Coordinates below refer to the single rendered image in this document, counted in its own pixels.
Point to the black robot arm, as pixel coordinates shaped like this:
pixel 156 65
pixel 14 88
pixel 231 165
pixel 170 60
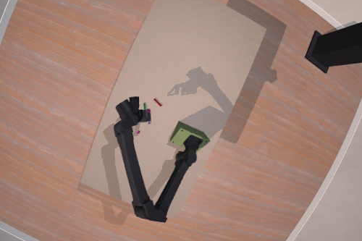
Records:
pixel 142 205

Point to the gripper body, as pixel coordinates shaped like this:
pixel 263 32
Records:
pixel 144 118

